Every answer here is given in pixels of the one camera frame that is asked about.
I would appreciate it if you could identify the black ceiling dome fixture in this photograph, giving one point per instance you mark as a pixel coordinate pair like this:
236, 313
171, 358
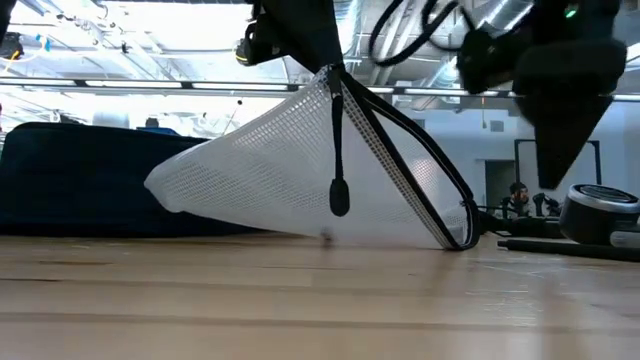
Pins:
241, 56

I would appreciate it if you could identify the black round device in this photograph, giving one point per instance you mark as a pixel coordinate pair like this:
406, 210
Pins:
595, 215

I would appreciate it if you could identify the navy blue backpack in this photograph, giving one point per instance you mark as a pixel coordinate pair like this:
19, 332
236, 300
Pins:
75, 180

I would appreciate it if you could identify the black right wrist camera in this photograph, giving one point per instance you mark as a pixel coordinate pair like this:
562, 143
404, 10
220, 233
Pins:
482, 60

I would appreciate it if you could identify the person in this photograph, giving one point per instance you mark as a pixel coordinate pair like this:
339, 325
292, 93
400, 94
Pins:
520, 197

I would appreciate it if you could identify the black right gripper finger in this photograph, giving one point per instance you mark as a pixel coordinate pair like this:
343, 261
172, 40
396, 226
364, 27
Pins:
560, 145

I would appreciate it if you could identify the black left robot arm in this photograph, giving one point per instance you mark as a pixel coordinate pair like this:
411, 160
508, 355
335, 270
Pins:
4, 15

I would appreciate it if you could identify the clear mesh zip pouch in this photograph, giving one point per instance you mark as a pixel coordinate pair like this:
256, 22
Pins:
275, 175

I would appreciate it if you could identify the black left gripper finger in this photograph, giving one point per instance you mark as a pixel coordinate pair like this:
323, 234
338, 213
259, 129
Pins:
312, 35

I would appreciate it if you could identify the black aluminium table frame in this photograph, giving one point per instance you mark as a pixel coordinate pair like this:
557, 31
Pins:
525, 227

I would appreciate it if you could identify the black floor equipment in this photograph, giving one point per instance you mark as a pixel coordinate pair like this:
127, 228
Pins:
545, 205

